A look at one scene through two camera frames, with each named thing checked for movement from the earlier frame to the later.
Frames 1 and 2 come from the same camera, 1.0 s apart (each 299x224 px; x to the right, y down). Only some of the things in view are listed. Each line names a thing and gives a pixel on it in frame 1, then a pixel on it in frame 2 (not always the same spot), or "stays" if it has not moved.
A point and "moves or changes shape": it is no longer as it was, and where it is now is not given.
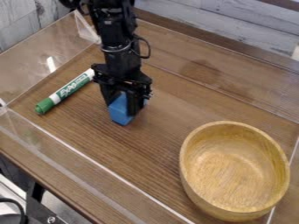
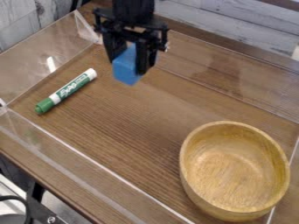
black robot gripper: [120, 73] to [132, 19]
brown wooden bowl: [233, 171] stays
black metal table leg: [37, 192] stays
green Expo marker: [44, 104] stays
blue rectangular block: [118, 110] moves or changes shape
